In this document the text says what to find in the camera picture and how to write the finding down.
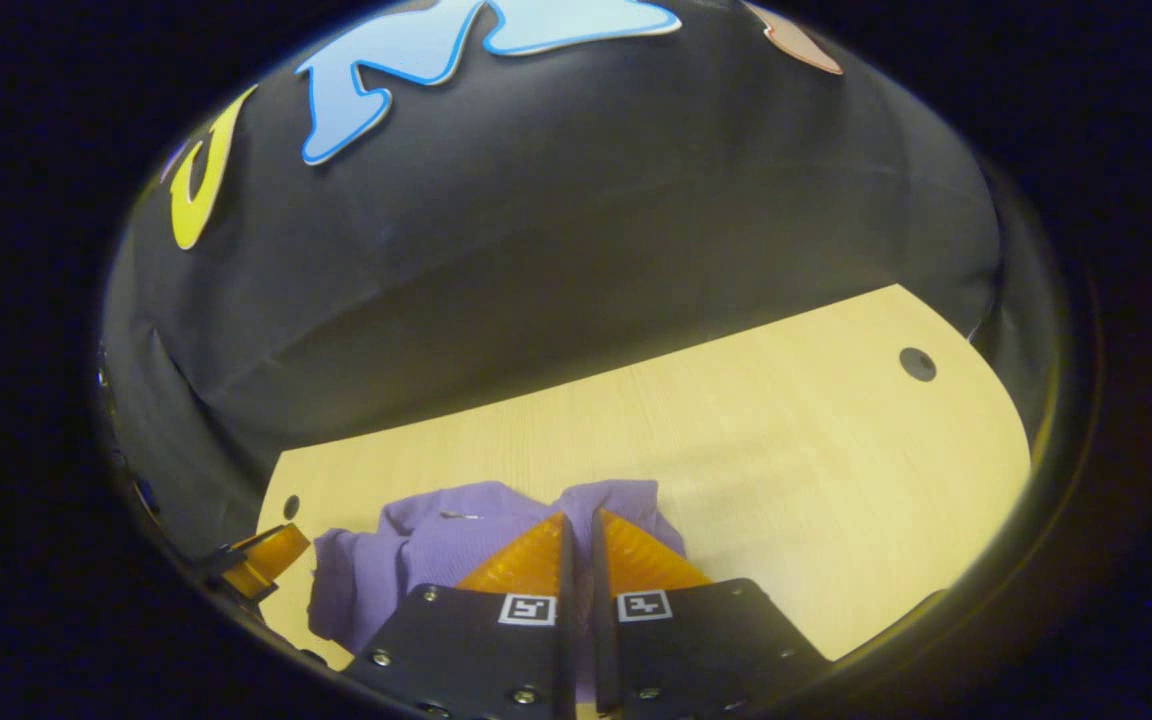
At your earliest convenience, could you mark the purple knit buttoned garment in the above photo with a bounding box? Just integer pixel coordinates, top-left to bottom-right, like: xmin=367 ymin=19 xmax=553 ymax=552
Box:
xmin=308 ymin=480 xmax=687 ymax=701

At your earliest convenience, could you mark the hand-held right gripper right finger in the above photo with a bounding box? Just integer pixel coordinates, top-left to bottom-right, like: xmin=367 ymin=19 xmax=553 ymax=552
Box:
xmin=591 ymin=508 xmax=829 ymax=720

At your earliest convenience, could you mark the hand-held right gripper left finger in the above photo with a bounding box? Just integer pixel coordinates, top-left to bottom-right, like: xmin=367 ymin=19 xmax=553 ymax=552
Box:
xmin=344 ymin=511 xmax=577 ymax=720

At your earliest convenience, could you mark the black backdrop cloth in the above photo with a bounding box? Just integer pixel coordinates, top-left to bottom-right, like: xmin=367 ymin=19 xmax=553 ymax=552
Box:
xmin=96 ymin=0 xmax=1057 ymax=561

